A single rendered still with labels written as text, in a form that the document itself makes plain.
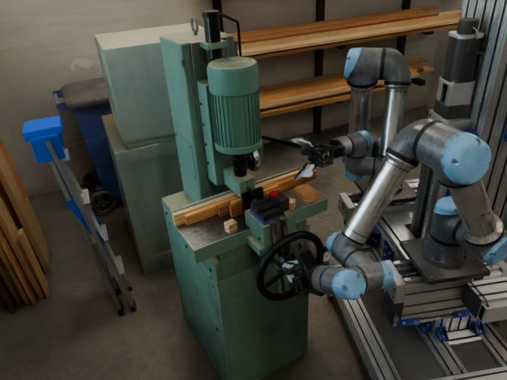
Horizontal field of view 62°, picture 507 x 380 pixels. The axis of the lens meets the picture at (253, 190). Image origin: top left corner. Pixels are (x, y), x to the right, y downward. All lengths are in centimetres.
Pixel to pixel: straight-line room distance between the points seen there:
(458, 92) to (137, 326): 196
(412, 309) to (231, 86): 102
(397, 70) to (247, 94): 57
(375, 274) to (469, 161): 37
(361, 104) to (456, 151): 73
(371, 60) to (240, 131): 55
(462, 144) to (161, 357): 181
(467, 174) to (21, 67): 324
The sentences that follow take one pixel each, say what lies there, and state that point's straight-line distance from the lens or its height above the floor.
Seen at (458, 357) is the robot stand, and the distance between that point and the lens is 218.
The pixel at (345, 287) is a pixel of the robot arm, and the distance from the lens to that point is 111.
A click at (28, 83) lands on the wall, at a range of 375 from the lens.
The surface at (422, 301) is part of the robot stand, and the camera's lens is 168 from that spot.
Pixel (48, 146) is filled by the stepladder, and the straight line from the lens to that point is 207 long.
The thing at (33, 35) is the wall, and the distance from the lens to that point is 368.
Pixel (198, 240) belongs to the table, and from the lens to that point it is 155.
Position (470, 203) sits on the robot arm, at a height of 119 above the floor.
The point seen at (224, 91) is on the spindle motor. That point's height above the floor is 140.
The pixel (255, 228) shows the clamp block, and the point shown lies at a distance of 153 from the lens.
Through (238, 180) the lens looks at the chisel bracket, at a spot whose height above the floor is 103.
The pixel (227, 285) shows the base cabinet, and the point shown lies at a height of 68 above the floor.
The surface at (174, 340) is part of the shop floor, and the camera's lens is 243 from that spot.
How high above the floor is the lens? 183
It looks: 31 degrees down
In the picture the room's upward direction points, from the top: 3 degrees counter-clockwise
